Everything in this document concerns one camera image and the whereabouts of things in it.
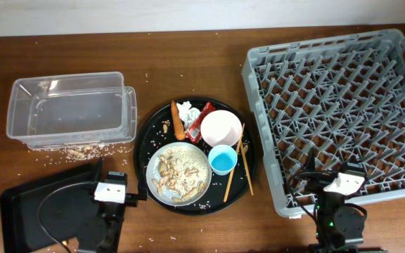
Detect orange carrot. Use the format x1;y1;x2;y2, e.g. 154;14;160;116
170;101;186;141

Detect grey plate with rice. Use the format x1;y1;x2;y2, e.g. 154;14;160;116
145;142;212;207

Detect black rectangular tray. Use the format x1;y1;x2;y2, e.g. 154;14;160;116
0;163;98;252

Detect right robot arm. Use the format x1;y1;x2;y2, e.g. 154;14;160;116
297;150;367;253

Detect white tissue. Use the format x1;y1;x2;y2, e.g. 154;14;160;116
176;101;201;130

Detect pink bowl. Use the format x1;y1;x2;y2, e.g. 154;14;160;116
200;110;242;147

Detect grey dishwasher rack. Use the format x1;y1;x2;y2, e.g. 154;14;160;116
242;29;405;218

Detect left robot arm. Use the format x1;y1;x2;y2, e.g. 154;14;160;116
77;158;148;253

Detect round black tray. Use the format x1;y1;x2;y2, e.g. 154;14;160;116
133;103;259;216

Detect light blue cup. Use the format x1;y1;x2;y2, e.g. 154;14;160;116
208;145;235;176

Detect clear plastic bin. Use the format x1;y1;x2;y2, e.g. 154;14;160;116
6;72;137;150

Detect wooden chopstick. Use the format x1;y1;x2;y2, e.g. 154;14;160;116
239;137;254;195
223;123;245;202

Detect peanut on table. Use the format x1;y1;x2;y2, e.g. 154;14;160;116
67;149;85;158

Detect red snack wrapper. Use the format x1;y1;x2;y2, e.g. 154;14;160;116
186;102;215;144

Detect peanut on tray left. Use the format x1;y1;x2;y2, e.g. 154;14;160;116
162;120;170;134

